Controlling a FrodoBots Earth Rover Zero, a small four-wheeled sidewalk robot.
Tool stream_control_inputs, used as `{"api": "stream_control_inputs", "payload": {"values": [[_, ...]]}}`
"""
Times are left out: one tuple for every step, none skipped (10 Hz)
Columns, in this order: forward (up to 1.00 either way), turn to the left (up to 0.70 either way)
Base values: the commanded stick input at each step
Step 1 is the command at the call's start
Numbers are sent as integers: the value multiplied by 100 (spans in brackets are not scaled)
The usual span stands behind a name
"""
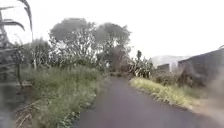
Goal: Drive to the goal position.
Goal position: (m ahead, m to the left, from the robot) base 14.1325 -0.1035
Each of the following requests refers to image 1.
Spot pale building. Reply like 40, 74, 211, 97
149, 54, 191, 73

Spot group of trees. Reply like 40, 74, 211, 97
19, 17, 133, 73

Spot dark building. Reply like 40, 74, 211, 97
176, 46, 224, 88

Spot grey asphalt road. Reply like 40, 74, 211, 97
71, 76, 224, 128

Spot long-leaved plant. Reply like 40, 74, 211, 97
0, 0, 34, 84

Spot cactus plants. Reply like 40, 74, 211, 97
128, 49, 155, 79

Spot tall grass verge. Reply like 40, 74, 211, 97
13, 64, 109, 128

